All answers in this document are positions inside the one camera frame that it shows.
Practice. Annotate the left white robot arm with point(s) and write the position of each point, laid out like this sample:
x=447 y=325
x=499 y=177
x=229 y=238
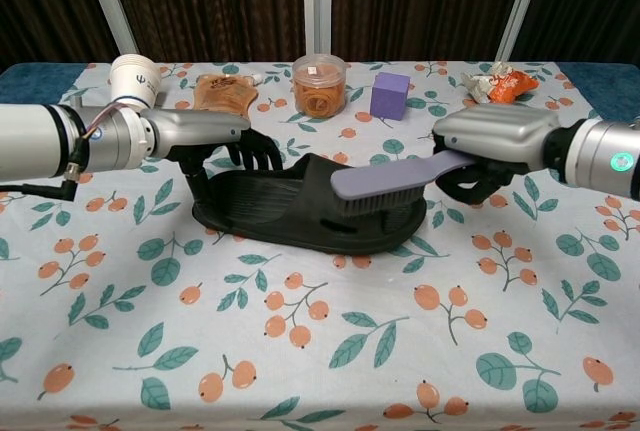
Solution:
x=35 y=141

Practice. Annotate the floral tablecloth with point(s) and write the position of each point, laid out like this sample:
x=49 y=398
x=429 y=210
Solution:
x=320 y=331

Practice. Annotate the white paper cup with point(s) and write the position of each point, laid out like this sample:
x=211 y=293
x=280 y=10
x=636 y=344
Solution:
x=132 y=81

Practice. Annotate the brown drink pouch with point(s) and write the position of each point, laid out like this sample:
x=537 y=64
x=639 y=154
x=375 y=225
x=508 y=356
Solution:
x=222 y=96

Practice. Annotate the black slipper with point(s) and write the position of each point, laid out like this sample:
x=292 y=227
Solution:
x=270 y=211

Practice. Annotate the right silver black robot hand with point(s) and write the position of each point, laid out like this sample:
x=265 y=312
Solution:
x=500 y=133

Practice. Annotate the orange snack bag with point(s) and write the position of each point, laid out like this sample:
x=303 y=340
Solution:
x=510 y=86

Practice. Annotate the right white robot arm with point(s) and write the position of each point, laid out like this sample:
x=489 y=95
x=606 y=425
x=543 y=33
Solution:
x=595 y=156

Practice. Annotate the purple cube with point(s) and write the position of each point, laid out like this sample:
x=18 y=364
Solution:
x=389 y=98

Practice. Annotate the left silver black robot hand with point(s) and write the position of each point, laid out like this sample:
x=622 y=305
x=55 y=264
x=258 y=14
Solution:
x=200 y=131

